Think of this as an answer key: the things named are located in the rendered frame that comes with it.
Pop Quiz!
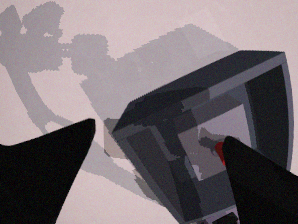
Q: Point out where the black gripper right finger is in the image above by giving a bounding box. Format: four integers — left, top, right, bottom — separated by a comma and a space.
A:
222, 136, 298, 224

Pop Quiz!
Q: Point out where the dark red peg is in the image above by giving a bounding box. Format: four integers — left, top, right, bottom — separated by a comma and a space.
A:
214, 141, 225, 167

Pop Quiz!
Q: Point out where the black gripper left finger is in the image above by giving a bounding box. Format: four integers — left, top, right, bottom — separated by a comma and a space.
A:
0, 117, 96, 224

